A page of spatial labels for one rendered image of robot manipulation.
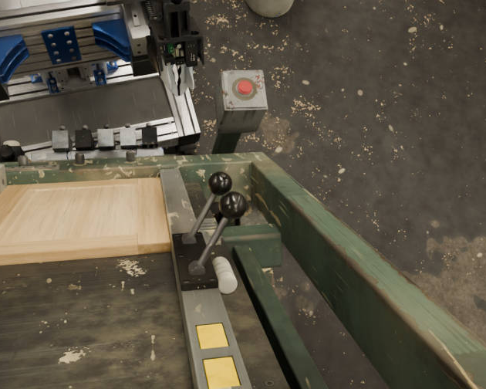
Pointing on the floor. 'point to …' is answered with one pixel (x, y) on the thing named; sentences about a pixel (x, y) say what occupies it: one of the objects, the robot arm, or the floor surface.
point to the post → (226, 143)
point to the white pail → (270, 7)
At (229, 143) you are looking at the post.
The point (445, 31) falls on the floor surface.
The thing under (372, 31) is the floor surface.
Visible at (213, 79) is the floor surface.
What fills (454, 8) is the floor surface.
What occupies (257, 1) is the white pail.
